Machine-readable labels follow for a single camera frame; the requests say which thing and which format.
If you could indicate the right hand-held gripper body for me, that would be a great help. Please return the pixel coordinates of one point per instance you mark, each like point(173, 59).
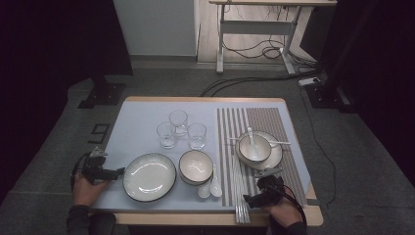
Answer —
point(275, 196)

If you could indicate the wooden table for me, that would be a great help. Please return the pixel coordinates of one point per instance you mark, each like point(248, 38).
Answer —
point(182, 219)

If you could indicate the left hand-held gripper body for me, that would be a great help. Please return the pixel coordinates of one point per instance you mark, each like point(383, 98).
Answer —
point(94, 174)

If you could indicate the brown striped woven placemat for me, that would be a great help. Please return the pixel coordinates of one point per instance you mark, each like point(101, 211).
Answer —
point(290, 182)

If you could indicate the person's right hand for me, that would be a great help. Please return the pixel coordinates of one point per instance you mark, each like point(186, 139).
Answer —
point(287, 212)

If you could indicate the pale blue table cover sheet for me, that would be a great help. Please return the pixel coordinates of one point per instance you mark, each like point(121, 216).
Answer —
point(140, 124)

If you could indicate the white power strip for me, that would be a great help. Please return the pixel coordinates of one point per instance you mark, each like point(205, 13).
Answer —
point(309, 81)

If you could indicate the bundle of white chopsticks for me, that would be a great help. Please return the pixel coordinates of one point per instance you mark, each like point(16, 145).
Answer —
point(239, 182)

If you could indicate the white cabinet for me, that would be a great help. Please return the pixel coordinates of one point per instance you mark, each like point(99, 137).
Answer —
point(156, 26)

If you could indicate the desk with white metal frame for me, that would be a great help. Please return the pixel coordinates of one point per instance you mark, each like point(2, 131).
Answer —
point(254, 27)

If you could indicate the black stand base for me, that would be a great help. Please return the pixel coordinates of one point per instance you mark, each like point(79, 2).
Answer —
point(323, 98)
point(104, 94)

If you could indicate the person's left hand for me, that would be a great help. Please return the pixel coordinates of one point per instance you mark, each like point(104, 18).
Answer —
point(84, 193)

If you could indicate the clear drinking glass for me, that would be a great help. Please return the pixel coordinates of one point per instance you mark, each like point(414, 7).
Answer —
point(197, 133)
point(166, 134)
point(178, 122)

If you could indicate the dark curtain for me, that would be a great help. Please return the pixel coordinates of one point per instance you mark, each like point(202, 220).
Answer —
point(385, 65)
point(49, 65)

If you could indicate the white dark-rimmed plate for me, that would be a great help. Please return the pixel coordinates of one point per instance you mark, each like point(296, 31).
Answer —
point(274, 160)
point(149, 176)

